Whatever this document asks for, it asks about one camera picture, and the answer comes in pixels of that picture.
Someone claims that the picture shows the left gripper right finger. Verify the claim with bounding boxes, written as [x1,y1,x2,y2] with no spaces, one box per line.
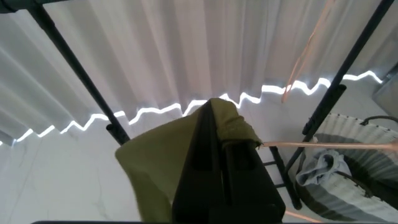
[224,144,286,222]

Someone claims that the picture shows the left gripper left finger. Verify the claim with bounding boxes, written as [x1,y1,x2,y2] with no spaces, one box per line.
[172,100,230,222]

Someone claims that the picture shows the green printed shirt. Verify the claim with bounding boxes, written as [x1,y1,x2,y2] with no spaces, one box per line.
[114,98,264,222]

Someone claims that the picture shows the white laundry basket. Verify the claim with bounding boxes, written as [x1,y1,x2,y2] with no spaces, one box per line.
[294,112,398,222]

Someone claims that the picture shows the black clothes rack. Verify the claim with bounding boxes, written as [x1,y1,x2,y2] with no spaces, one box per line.
[0,0,396,211]

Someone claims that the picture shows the pale grey shorts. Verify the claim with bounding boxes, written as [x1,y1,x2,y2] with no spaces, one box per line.
[295,149,352,187]

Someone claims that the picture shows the white curtain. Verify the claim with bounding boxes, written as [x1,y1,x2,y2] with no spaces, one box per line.
[0,0,398,147]

